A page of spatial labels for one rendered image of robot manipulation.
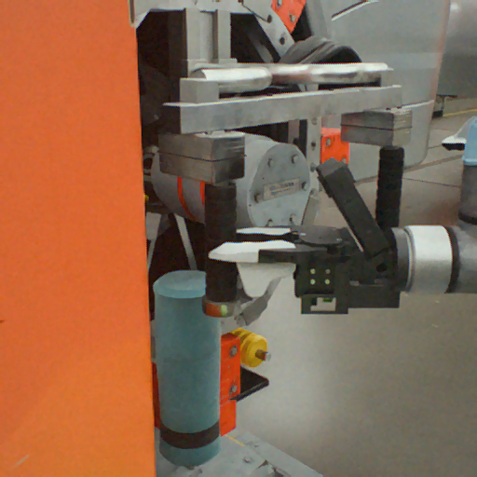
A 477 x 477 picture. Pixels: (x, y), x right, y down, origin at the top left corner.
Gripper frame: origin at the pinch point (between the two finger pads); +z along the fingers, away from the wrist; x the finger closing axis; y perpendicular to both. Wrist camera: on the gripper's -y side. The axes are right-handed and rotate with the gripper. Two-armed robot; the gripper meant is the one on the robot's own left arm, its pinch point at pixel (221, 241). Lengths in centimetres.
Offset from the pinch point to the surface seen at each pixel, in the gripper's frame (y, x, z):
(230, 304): 6.6, -1.9, -1.0
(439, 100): 58, 855, -289
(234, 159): -9.3, -0.6, -1.4
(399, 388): 83, 110, -52
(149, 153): -3.5, 38.2, 12.8
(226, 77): -17.4, 3.1, -0.7
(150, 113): -10.7, 32.2, 11.6
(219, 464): 60, 43, 2
